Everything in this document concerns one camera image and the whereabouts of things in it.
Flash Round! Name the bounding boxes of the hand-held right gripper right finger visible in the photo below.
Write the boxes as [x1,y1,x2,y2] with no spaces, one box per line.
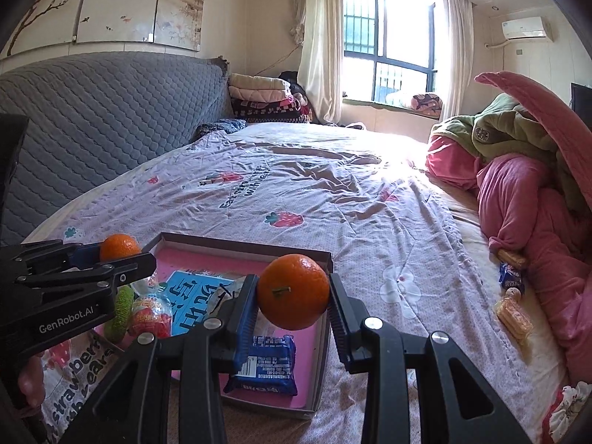
[327,274,532,444]

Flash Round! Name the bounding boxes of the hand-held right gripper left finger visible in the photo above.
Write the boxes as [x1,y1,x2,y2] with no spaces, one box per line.
[69,274,260,444]

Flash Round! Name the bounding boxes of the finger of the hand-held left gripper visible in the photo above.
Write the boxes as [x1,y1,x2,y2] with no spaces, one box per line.
[14,239,105,273]
[16,252,157,297]

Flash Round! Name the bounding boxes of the orange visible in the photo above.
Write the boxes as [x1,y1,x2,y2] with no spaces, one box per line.
[99,233,142,262]
[256,253,331,331]

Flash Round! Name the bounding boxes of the shallow cardboard box pink inside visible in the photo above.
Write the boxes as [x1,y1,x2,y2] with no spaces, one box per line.
[95,232,334,421]

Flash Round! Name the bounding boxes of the orange and blue egg toy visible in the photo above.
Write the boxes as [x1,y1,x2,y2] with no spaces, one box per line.
[128,292,175,339]

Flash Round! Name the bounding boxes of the person's left hand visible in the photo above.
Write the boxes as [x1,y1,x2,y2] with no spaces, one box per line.
[18,356,47,408]

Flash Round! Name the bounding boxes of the light blue snack packet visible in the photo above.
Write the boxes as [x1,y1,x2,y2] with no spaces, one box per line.
[164,268,239,336]

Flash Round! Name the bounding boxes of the grey quilted headboard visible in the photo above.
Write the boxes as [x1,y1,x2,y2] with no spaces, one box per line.
[0,52,234,246]

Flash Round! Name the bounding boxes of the dark blue patterned cloth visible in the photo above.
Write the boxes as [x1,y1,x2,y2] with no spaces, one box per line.
[194,119,247,138]

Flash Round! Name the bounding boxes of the yellow wafer packet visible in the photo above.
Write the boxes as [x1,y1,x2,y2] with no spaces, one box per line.
[494,289,534,340]
[497,249,528,269]

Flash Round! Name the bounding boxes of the small blue snack packet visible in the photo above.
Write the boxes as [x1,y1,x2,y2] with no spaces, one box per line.
[498,263,525,294]

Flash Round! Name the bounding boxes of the dark checkered folded blanket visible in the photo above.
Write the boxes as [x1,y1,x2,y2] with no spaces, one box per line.
[231,97,312,123]

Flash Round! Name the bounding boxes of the pink folded blanket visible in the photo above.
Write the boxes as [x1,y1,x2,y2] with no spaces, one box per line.
[230,90,292,103]

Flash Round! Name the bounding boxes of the pink comforter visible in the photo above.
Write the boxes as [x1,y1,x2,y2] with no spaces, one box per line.
[425,134,592,380]

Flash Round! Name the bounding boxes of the cream folded blanket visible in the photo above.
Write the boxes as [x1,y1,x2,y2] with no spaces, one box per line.
[228,73,291,95]

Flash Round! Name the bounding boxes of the green blanket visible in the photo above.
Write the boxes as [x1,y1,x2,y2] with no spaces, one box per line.
[437,93,592,209]

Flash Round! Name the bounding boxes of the cream curtain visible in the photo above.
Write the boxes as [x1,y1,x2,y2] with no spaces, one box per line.
[437,0,477,121]
[296,0,345,123]

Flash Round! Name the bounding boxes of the window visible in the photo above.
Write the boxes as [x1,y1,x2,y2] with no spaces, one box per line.
[342,0,451,105]

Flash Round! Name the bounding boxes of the pink quilted blanket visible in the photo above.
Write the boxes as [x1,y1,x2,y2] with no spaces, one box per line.
[475,71,592,181]

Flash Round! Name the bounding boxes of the black screen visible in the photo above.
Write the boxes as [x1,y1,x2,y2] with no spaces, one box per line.
[571,82,592,116]

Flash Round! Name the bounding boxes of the white air conditioner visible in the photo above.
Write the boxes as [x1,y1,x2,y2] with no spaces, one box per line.
[502,16,553,42]

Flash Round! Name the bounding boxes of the green fuzzy ring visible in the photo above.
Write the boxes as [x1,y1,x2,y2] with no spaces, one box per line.
[102,286,136,344]

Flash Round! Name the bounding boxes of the floral wall painting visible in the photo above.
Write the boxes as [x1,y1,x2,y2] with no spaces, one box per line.
[2,0,206,56]

